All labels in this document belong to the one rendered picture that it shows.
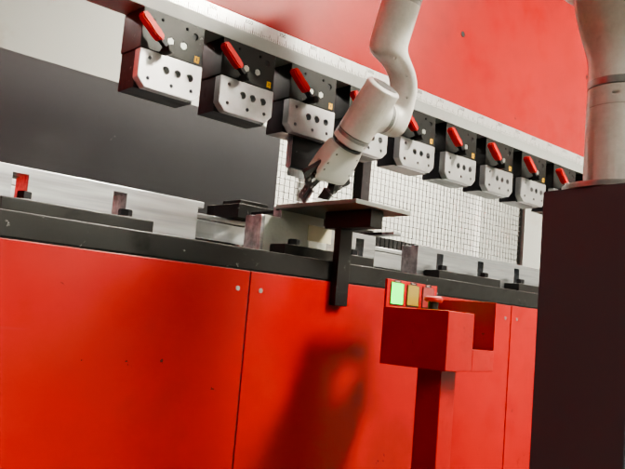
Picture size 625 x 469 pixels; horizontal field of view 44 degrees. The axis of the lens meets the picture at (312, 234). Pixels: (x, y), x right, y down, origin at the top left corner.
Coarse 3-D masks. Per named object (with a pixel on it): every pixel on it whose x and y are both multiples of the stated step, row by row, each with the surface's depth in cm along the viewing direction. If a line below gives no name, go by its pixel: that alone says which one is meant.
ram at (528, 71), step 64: (128, 0) 153; (256, 0) 175; (320, 0) 189; (448, 0) 224; (512, 0) 247; (320, 64) 188; (448, 64) 224; (512, 64) 247; (576, 64) 274; (576, 128) 273
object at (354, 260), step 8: (272, 248) 176; (280, 248) 174; (288, 248) 174; (296, 248) 176; (304, 248) 177; (312, 248) 179; (304, 256) 177; (312, 256) 179; (320, 256) 181; (328, 256) 182; (352, 256) 188; (360, 256) 190; (360, 264) 190; (368, 264) 192
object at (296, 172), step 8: (288, 144) 187; (296, 144) 186; (304, 144) 188; (312, 144) 190; (320, 144) 192; (288, 152) 186; (296, 152) 186; (304, 152) 188; (312, 152) 190; (288, 160) 186; (296, 160) 186; (304, 160) 188; (288, 168) 186; (296, 168) 187; (296, 176) 187
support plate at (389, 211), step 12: (288, 204) 177; (300, 204) 174; (312, 204) 171; (324, 204) 168; (336, 204) 166; (348, 204) 164; (360, 204) 163; (372, 204) 165; (312, 216) 188; (324, 216) 186; (384, 216) 178; (396, 216) 176
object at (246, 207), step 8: (232, 200) 203; (240, 200) 200; (216, 208) 206; (224, 208) 203; (232, 208) 200; (240, 208) 199; (248, 208) 201; (256, 208) 202; (264, 208) 204; (216, 216) 205; (224, 216) 202; (232, 216) 200; (240, 216) 199
